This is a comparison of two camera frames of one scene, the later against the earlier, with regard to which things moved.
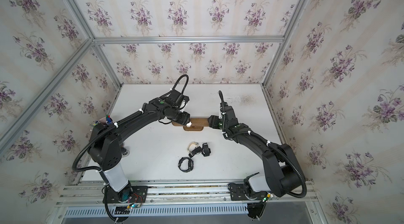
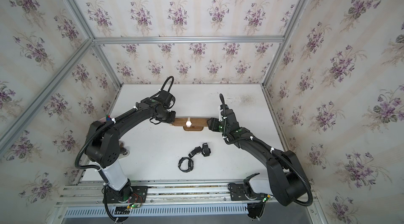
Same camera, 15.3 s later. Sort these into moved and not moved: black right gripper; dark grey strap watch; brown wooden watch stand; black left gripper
Moved: black left gripper
Not moved: black right gripper; dark grey strap watch; brown wooden watch stand
